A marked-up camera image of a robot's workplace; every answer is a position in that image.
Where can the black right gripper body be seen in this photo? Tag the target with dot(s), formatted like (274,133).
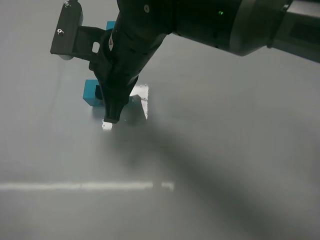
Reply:
(139,30)

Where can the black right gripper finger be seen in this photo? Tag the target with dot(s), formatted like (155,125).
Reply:
(113,110)
(98,93)

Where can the teal cube block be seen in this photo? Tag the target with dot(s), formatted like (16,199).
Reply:
(89,93)

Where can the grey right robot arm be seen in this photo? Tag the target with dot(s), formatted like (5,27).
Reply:
(239,27)

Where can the teal block behind gripper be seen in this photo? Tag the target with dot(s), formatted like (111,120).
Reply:
(110,24)

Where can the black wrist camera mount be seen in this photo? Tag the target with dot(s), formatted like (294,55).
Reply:
(72,39)

